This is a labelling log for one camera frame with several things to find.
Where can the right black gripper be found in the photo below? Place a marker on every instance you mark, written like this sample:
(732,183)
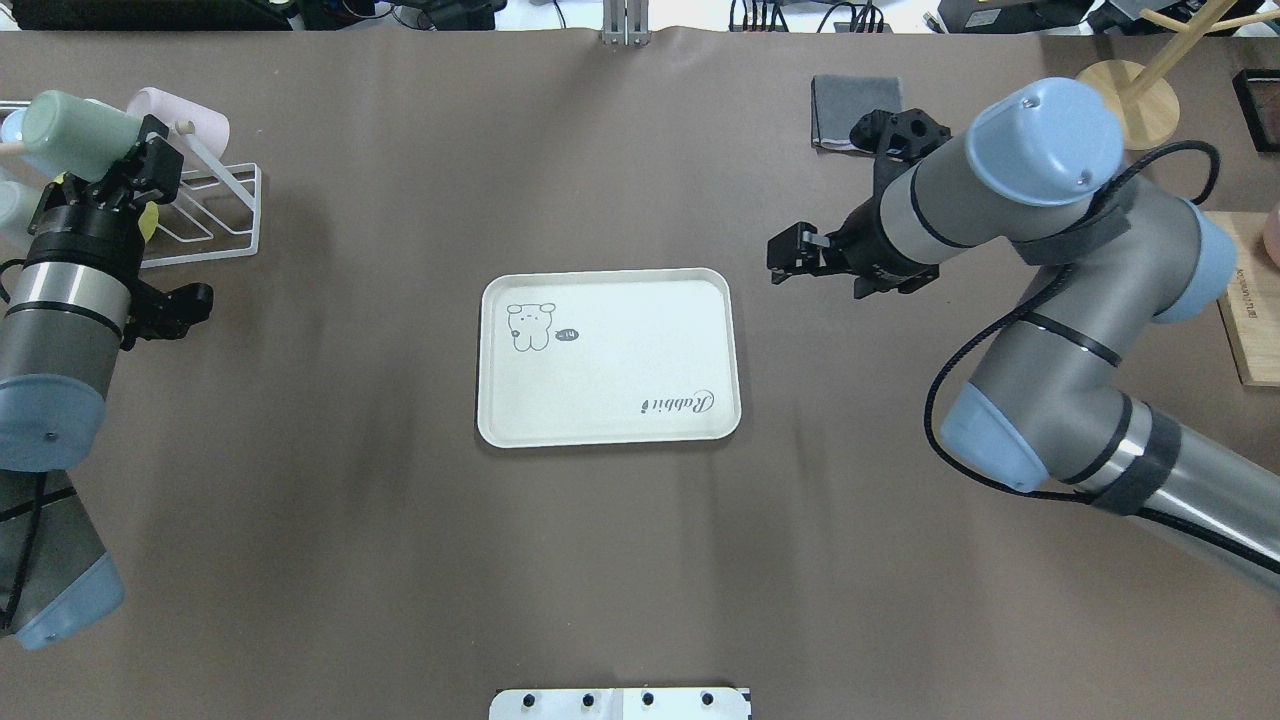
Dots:
(862,240)

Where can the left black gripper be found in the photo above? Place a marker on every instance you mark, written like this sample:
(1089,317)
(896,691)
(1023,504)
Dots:
(83,227)

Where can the green cup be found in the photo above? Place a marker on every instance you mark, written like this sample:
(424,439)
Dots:
(83,137)

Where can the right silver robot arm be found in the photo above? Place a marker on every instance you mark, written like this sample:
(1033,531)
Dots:
(1029,406)

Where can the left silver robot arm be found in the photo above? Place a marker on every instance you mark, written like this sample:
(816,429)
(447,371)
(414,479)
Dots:
(79,302)

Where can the yellow cup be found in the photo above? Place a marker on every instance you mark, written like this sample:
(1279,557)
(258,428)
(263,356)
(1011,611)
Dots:
(148,221)

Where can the grey cup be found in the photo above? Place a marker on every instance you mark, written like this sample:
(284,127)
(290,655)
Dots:
(19,204)

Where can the pink cup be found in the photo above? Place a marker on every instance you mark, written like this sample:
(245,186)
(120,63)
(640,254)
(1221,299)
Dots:
(212,128)

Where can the blue cup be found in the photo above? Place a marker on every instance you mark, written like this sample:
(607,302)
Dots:
(11,125)

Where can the cream rabbit tray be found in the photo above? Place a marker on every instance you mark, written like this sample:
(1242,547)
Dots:
(607,358)

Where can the grey folded cloth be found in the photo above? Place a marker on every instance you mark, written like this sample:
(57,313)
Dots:
(839,102)

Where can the wooden mug tree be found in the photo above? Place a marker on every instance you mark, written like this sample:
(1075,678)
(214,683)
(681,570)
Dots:
(1138,94)

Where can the wooden cutting board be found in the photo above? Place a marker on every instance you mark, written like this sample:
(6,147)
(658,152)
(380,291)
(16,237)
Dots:
(1250,306)

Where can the white wire cup rack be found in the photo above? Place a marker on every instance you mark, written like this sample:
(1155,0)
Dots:
(216,214)

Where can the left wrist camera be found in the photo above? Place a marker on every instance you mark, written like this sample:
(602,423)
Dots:
(159,315)

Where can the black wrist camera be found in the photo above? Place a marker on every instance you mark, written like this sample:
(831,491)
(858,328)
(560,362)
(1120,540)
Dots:
(897,141)

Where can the aluminium frame post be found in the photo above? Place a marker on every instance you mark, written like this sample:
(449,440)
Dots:
(626,23)

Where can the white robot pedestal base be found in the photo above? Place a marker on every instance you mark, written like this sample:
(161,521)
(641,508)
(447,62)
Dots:
(680,702)

